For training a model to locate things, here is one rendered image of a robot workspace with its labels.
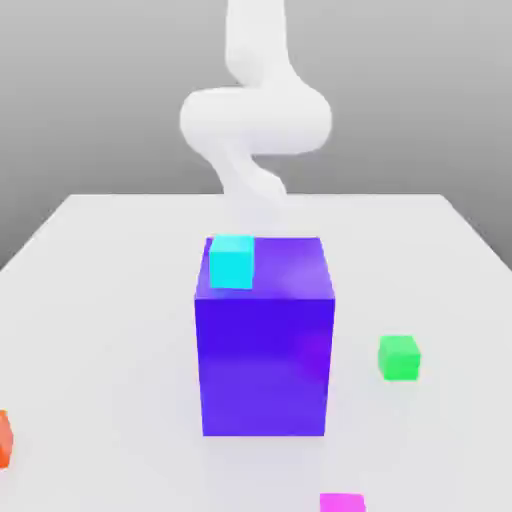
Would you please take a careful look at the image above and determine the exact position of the small cyan cube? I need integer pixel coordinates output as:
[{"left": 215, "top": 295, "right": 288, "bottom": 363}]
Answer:
[{"left": 208, "top": 234, "right": 256, "bottom": 290}]

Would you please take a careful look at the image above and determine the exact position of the small green cube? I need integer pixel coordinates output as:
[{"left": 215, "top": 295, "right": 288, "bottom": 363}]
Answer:
[{"left": 377, "top": 334, "right": 422, "bottom": 382}]

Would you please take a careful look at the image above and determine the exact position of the small magenta cube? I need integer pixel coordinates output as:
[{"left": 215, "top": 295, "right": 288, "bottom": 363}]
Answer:
[{"left": 318, "top": 492, "right": 367, "bottom": 512}]

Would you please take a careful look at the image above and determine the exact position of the small orange cube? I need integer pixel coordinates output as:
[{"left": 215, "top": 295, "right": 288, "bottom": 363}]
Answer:
[{"left": 0, "top": 409, "right": 15, "bottom": 469}]

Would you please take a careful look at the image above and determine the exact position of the large purple box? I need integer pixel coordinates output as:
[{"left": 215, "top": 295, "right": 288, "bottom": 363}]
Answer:
[{"left": 194, "top": 236, "right": 336, "bottom": 438}]

